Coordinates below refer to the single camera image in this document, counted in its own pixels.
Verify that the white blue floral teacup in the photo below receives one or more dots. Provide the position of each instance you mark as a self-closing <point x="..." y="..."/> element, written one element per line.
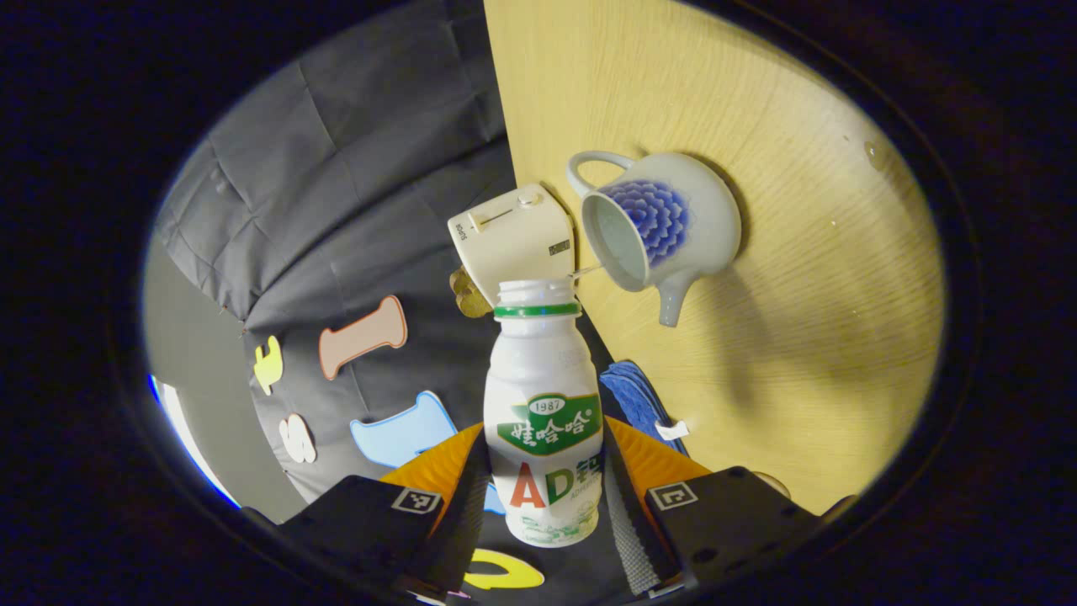
<point x="707" y="227"/>

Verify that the brown toast slice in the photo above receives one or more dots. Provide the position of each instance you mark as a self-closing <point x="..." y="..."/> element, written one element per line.
<point x="475" y="305"/>
<point x="459" y="282"/>

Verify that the black backdrop cloth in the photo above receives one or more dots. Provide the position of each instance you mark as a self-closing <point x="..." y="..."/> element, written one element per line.
<point x="336" y="168"/>

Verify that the white toaster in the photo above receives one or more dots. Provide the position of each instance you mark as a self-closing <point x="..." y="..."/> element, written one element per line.
<point x="522" y="244"/>

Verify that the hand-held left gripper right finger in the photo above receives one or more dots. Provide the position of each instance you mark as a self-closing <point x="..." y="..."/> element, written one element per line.
<point x="627" y="530"/>

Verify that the white plastic water bottle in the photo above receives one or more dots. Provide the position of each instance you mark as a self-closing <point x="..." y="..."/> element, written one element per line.
<point x="543" y="379"/>

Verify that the blue folded towel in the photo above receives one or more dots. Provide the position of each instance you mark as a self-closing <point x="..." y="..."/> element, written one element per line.
<point x="631" y="396"/>

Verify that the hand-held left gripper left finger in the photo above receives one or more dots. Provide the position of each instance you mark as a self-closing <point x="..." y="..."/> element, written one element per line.
<point x="458" y="522"/>

